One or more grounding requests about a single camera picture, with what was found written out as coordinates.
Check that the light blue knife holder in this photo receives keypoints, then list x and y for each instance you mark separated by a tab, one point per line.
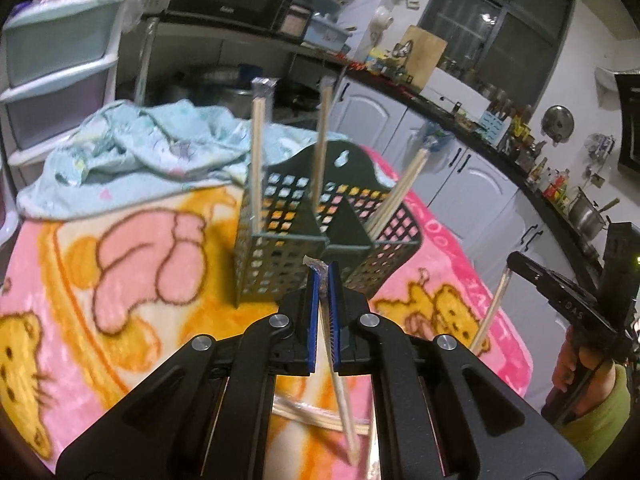
492	122

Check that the pink printed blanket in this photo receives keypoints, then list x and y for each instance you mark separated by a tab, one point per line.
125	310

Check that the blue hanging basket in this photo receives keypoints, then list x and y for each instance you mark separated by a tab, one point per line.
435	135

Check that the black pan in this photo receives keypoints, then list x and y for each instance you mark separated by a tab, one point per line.
300	95

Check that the metal shelf rack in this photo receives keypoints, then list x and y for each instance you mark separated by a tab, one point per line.
225	35

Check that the metal faucet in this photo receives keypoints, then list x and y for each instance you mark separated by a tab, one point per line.
402	52

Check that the white hanging scoop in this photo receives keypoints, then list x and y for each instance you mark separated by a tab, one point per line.
381	22

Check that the steel pot with lid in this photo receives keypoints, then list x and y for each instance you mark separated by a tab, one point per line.
215	87

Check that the person's right hand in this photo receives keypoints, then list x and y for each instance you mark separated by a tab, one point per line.
562	365

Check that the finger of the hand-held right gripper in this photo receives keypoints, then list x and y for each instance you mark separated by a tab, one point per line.
532	275

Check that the light blue dish box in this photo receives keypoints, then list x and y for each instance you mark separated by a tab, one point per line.
325	32

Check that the wooden cutting board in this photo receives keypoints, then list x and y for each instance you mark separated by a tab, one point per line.
425	60

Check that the chopstick pair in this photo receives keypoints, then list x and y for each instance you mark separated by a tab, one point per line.
257	160
320	150
400	185
347	425
492	310

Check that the row of sauce bottles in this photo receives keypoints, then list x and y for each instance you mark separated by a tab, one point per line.
550	182

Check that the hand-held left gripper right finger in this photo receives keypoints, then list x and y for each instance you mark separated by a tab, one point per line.
336	330

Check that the dark green plastic utensil basket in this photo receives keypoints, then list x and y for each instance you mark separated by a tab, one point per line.
280	255

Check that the person's right forearm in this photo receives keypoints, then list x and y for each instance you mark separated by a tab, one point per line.
605	425

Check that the pastel plastic drawer tower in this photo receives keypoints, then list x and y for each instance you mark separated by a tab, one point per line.
55	45

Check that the white kitchen cabinets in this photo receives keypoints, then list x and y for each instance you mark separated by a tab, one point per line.
475	200

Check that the hanging steel pot lid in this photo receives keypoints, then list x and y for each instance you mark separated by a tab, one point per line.
556	122

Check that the black range hood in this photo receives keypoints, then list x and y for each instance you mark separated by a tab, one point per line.
631	125

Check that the light blue printed cloth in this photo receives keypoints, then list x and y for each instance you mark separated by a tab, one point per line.
140	150

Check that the steel stock pot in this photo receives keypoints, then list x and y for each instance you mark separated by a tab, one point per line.
587	215

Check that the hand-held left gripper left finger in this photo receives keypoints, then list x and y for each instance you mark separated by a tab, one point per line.
314	320

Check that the clear glass bottle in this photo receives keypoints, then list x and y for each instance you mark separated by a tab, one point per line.
146	60

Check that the group of wooden chopsticks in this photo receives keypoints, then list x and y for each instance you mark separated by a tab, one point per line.
300	412

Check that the row of spice jars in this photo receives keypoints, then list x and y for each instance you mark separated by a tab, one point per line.
480	85

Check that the dark framed window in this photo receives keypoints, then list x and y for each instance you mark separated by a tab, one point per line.
500	25

